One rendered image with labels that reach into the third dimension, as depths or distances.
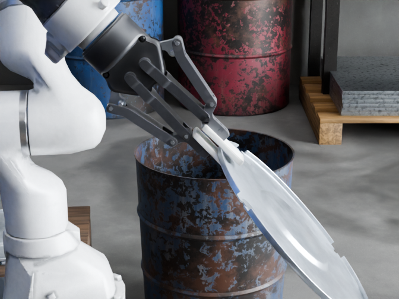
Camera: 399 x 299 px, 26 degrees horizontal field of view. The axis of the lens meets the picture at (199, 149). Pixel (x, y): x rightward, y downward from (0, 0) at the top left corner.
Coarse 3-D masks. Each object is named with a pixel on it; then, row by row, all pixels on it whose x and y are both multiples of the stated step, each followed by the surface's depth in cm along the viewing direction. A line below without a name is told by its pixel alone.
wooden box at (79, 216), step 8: (72, 208) 224; (80, 208) 224; (88, 208) 224; (72, 216) 219; (80, 216) 219; (88, 216) 219; (80, 224) 214; (88, 224) 214; (80, 232) 209; (88, 232) 211; (80, 240) 205; (88, 240) 210; (0, 272) 189
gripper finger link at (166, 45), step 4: (176, 36) 105; (164, 40) 105; (168, 40) 104; (172, 40) 104; (164, 44) 104; (168, 44) 104; (164, 48) 105; (168, 48) 105; (172, 48) 105; (168, 52) 105; (172, 52) 104; (172, 56) 105
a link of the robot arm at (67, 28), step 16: (80, 0) 100; (96, 0) 100; (112, 0) 102; (64, 16) 100; (80, 16) 100; (96, 16) 100; (112, 16) 102; (48, 32) 104; (64, 32) 101; (80, 32) 100; (96, 32) 102; (48, 48) 107; (64, 48) 104
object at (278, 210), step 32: (224, 160) 104; (256, 160) 121; (256, 192) 109; (288, 192) 124; (256, 224) 98; (288, 224) 107; (320, 224) 124; (288, 256) 97; (320, 256) 109; (320, 288) 97; (352, 288) 114
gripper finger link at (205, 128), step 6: (204, 126) 106; (210, 132) 106; (216, 138) 107; (222, 144) 107; (228, 144) 108; (228, 150) 107; (234, 150) 108; (234, 156) 107; (240, 156) 109; (240, 162) 108
